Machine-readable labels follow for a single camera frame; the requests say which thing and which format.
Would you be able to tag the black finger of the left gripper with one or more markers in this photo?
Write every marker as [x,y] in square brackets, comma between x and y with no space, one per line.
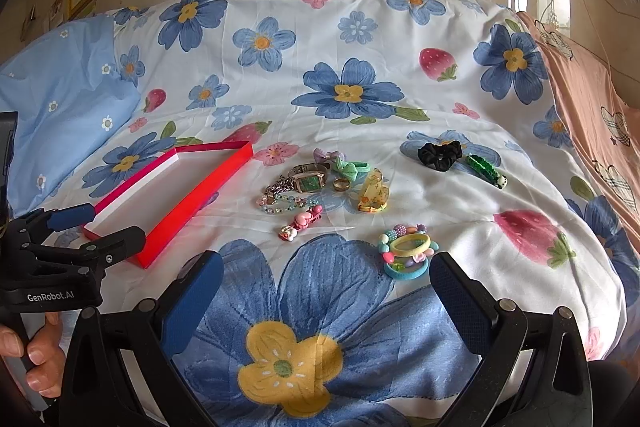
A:
[97,255]
[40,221]

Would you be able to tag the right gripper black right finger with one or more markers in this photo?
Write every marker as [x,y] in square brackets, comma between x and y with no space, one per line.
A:
[533,369]

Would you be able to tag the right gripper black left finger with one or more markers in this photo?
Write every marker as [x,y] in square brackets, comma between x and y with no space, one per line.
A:
[120,368]

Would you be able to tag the pink heart hair clip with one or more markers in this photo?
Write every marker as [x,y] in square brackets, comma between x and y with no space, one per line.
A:
[301,222]

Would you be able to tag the yellow hair band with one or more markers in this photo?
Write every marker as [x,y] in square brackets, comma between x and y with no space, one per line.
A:
[410,245]

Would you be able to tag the green face gold watch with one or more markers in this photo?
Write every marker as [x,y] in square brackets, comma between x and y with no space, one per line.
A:
[309,178]

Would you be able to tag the yellow translucent hair claw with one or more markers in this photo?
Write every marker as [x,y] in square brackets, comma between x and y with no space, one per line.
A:
[374,193]

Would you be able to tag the red jewelry box tray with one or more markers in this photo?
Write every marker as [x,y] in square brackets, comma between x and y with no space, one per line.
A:
[164,196]

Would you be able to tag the person's left hand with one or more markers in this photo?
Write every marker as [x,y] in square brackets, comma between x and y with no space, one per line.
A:
[45,353]

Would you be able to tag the light blue pillow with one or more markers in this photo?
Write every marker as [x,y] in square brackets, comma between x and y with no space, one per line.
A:
[70,96]

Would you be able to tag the blue hair band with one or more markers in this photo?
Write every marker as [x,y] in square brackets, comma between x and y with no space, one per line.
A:
[406,269]

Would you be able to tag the green hair clip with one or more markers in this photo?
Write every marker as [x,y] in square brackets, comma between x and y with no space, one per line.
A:
[486,170]

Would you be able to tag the black scrunchie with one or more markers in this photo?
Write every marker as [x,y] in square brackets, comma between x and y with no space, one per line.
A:
[440,157]

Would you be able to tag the pink cartoon blanket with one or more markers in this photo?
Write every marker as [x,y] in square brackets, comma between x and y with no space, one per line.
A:
[603,128]

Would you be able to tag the floral white bed sheet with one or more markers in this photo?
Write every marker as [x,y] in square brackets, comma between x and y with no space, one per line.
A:
[313,332]

